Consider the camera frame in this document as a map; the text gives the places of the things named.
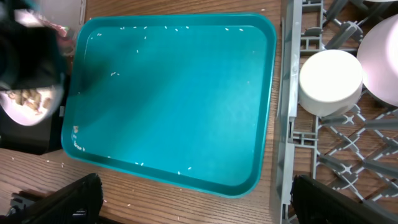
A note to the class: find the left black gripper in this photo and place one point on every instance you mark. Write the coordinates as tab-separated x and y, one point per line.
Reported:
30	56

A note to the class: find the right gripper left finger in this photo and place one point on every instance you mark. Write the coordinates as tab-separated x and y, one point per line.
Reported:
79	202

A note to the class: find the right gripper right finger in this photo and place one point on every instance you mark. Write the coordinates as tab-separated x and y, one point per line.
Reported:
316	203

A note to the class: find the pink plate with peanuts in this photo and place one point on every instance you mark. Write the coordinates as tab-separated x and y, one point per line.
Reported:
31	106

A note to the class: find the white cup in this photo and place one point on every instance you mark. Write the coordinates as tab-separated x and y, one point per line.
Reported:
330	83

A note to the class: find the pink bowl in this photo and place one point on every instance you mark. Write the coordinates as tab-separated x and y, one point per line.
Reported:
377	54

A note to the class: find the grey dishwasher rack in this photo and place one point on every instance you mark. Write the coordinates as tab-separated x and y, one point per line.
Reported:
354	153

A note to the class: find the red snack wrapper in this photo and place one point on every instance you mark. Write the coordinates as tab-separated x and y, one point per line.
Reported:
65	37

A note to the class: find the clear plastic bin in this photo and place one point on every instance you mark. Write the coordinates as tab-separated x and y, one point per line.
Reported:
67	13

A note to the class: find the black tray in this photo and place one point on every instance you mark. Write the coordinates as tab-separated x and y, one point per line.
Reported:
39	139

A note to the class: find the teal serving tray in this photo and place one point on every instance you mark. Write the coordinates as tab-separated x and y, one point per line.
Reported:
182	99

